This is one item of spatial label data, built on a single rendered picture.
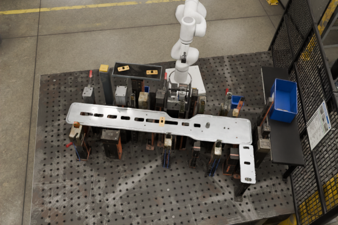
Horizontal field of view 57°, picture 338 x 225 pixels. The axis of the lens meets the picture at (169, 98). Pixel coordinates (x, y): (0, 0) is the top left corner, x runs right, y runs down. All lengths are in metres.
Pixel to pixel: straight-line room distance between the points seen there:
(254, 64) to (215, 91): 0.56
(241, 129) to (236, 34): 2.44
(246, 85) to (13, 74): 2.76
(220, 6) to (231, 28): 0.51
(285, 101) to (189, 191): 1.02
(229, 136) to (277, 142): 0.34
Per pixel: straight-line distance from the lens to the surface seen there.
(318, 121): 2.24
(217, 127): 2.37
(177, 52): 2.58
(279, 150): 2.37
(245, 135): 2.39
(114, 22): 4.68
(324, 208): 2.16
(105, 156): 2.57
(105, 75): 2.50
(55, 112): 2.88
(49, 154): 2.67
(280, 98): 2.64
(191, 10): 2.08
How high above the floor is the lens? 2.98
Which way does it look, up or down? 53 degrees down
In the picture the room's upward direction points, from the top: 5 degrees clockwise
